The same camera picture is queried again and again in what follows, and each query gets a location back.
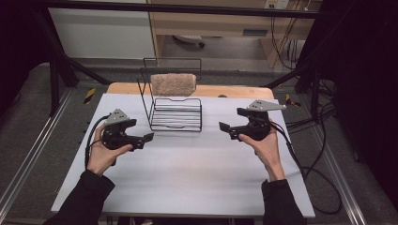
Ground black hanging cables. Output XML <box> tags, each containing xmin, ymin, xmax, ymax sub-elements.
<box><xmin>269</xmin><ymin>15</ymin><xmax>299</xmax><ymax>71</ymax></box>

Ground brown towel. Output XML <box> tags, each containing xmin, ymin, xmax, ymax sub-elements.
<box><xmin>149</xmin><ymin>72</ymin><xmax>198</xmax><ymax>98</ymax></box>

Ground black curtain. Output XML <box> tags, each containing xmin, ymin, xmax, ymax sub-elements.
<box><xmin>0</xmin><ymin>0</ymin><xmax>51</xmax><ymax>109</ymax></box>
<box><xmin>318</xmin><ymin>0</ymin><xmax>398</xmax><ymax>203</ymax></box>

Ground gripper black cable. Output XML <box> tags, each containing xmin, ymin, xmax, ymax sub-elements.
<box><xmin>269</xmin><ymin>121</ymin><xmax>343</xmax><ymax>217</ymax></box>
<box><xmin>84</xmin><ymin>114</ymin><xmax>111</xmax><ymax>171</ymax></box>

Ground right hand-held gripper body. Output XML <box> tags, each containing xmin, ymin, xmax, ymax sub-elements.
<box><xmin>229</xmin><ymin>99</ymin><xmax>287</xmax><ymax>143</ymax></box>

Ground black wire rack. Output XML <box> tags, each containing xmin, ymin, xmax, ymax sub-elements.
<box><xmin>136</xmin><ymin>57</ymin><xmax>204</xmax><ymax>133</ymax></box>

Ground person's right hand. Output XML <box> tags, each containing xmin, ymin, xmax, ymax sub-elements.
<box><xmin>238</xmin><ymin>119</ymin><xmax>286</xmax><ymax>183</ymax></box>

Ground black floor cable bundle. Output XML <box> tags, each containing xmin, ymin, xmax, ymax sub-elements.
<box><xmin>285</xmin><ymin>102</ymin><xmax>338</xmax><ymax>134</ymax></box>

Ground black metal frame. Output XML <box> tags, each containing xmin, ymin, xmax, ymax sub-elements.
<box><xmin>31</xmin><ymin>0</ymin><xmax>332</xmax><ymax>124</ymax></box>

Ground white wall socket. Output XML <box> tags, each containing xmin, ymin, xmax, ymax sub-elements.
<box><xmin>264</xmin><ymin>0</ymin><xmax>291</xmax><ymax>10</ymax></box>

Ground person's left hand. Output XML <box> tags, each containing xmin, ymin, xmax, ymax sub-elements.
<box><xmin>86</xmin><ymin>124</ymin><xmax>134</xmax><ymax>177</ymax></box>

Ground white table board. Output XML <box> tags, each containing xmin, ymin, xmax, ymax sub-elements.
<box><xmin>51</xmin><ymin>93</ymin><xmax>316</xmax><ymax>218</ymax></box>

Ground wooden desk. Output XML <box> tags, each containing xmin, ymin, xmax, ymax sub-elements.
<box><xmin>146</xmin><ymin>0</ymin><xmax>324</xmax><ymax>68</ymax></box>

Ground white cabinet panel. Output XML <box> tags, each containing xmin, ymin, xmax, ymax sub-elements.
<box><xmin>48</xmin><ymin>7</ymin><xmax>157</xmax><ymax>61</ymax></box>

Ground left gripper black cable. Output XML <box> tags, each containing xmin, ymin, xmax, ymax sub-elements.
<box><xmin>84</xmin><ymin>114</ymin><xmax>111</xmax><ymax>171</ymax></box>

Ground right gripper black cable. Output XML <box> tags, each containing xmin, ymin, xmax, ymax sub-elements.
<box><xmin>269</xmin><ymin>121</ymin><xmax>343</xmax><ymax>217</ymax></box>

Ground office chair base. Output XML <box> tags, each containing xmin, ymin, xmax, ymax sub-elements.
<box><xmin>172</xmin><ymin>34</ymin><xmax>207</xmax><ymax>49</ymax></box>

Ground wooden table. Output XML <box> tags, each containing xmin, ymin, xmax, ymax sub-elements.
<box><xmin>106</xmin><ymin>82</ymin><xmax>275</xmax><ymax>100</ymax></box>

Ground yellow black tape strip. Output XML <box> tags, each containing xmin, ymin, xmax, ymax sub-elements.
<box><xmin>284</xmin><ymin>93</ymin><xmax>302</xmax><ymax>108</ymax></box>
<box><xmin>83</xmin><ymin>87</ymin><xmax>97</xmax><ymax>105</ymax></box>

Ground aluminium floor rail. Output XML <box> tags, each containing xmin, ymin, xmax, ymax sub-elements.
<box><xmin>0</xmin><ymin>88</ymin><xmax>76</xmax><ymax>214</ymax></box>
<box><xmin>312</xmin><ymin>126</ymin><xmax>368</xmax><ymax>225</ymax></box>

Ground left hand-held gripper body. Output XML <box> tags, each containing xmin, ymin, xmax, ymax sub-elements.
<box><xmin>101</xmin><ymin>108</ymin><xmax>146</xmax><ymax>153</ymax></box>

